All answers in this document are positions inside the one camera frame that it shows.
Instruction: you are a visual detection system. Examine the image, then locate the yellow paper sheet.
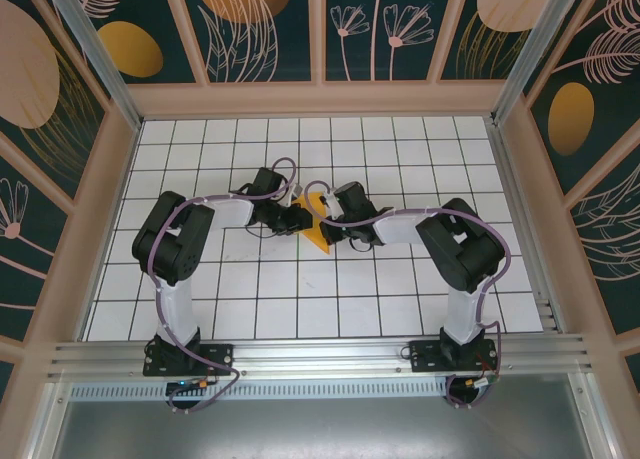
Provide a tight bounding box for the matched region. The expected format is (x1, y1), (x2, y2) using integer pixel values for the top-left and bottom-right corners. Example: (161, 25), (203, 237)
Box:
(292, 191), (334, 256)

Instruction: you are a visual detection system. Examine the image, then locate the grey metal sheet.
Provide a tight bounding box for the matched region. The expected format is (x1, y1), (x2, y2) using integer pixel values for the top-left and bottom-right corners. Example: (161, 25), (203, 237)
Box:
(49, 398), (596, 459)

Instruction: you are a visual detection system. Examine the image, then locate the small black controller board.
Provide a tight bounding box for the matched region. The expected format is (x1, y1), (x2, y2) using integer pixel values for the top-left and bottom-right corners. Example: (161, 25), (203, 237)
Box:
(462, 375), (503, 393)
(166, 376), (214, 395)

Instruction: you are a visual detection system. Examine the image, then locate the orange disc white leaves panel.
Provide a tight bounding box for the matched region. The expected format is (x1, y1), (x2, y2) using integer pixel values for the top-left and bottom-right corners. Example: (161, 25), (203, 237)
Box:
(178, 0), (321, 85)

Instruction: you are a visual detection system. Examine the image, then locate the pink disc gold stems panel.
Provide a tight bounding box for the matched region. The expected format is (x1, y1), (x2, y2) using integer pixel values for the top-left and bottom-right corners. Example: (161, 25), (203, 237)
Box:
(438, 0), (556, 83)

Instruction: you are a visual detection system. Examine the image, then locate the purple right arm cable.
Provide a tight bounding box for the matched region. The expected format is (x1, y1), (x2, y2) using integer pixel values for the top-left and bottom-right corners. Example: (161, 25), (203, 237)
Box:
(304, 180), (509, 410)

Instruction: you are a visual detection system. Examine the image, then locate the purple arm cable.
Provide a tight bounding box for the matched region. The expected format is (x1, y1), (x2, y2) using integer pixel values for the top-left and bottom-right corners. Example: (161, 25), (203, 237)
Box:
(304, 180), (509, 410)
(149, 157), (297, 416)

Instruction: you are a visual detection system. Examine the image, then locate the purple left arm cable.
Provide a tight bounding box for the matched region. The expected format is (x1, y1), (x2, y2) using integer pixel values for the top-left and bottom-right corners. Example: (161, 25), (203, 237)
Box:
(149, 157), (297, 416)

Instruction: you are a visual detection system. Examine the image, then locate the aluminium mounting rail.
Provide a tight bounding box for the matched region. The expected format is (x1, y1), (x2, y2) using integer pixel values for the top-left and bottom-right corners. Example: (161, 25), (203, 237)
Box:
(47, 332), (594, 382)

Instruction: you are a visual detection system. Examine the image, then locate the pink flowers wall panel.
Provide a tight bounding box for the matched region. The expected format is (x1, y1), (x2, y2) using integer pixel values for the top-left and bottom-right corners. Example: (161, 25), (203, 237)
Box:
(319, 0), (451, 85)

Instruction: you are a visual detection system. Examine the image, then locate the aluminium table edge rail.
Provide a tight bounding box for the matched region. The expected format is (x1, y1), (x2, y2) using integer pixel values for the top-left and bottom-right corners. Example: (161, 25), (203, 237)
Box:
(487, 121), (564, 336)

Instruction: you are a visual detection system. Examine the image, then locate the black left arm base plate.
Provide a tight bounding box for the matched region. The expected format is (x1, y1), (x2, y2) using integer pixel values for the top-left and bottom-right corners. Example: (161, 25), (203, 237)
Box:
(143, 342), (235, 378)

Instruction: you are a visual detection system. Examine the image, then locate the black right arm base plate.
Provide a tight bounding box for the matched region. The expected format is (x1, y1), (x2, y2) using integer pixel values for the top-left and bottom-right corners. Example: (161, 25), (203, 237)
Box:
(408, 339), (499, 375)

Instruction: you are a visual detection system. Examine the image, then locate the grey slotted cable duct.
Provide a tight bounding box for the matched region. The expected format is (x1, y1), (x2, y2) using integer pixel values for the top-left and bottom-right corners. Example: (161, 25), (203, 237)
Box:
(69, 382), (451, 403)

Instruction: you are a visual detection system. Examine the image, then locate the orange oval fern wall panel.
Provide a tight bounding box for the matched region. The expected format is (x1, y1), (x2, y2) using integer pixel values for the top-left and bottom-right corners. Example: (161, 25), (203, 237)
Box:
(522, 0), (640, 198)

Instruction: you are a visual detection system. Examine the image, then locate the aluminium frame post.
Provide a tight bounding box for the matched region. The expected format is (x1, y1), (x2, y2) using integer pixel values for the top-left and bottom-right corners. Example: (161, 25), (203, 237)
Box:
(40, 0), (145, 132)
(489, 0), (609, 126)
(569, 373), (619, 459)
(27, 378), (69, 459)

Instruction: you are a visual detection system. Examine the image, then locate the yellow oval wall panel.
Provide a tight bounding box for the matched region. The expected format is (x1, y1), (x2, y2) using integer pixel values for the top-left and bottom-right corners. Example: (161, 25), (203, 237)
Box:
(59, 0), (209, 86)

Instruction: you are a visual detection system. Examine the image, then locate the pink fern leaves wall panel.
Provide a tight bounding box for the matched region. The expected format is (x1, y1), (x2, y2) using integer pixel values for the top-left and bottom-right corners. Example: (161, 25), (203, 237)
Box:
(562, 143), (640, 340)

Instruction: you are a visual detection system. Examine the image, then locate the flower and stems wall panel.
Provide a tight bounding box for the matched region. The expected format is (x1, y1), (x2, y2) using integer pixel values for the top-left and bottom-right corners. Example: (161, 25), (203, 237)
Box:
(0, 128), (76, 348)

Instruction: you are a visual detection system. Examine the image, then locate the large pink disc wall panel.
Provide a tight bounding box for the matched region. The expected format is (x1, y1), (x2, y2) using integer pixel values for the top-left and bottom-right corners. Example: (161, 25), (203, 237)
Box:
(0, 0), (114, 208)

